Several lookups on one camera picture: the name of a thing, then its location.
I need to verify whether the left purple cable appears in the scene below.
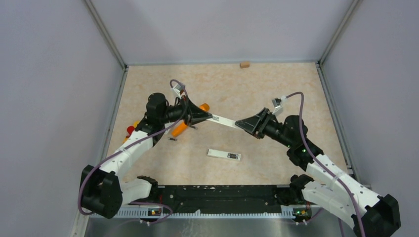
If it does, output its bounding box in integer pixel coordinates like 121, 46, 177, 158
77, 79, 189, 225

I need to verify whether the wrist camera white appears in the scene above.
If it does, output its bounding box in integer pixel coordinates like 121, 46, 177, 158
272, 95, 288, 116
169, 79, 187, 98

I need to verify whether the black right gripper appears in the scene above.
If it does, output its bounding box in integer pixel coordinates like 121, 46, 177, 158
236, 107, 294, 148

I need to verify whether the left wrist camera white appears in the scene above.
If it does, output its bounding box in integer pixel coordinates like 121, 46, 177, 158
169, 79, 187, 98

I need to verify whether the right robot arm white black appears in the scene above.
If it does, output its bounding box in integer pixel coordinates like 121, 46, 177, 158
235, 108, 401, 237

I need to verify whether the white slotted cable duct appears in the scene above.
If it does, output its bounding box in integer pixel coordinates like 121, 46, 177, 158
91, 205, 312, 219

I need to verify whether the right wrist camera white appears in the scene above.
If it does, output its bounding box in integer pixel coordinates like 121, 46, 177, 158
272, 95, 288, 116

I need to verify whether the yellow red toy truck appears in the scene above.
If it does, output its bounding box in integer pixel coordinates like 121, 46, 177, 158
123, 120, 140, 143

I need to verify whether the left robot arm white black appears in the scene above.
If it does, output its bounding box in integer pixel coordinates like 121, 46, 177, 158
78, 93, 212, 219

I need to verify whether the white remote battery cover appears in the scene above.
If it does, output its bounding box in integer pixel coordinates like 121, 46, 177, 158
207, 114, 239, 129

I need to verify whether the small brown wooden block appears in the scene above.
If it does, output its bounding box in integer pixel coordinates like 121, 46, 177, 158
240, 61, 250, 69

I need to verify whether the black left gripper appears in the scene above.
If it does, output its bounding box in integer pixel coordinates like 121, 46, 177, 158
160, 95, 212, 126

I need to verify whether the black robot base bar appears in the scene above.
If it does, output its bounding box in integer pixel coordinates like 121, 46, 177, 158
127, 185, 323, 215

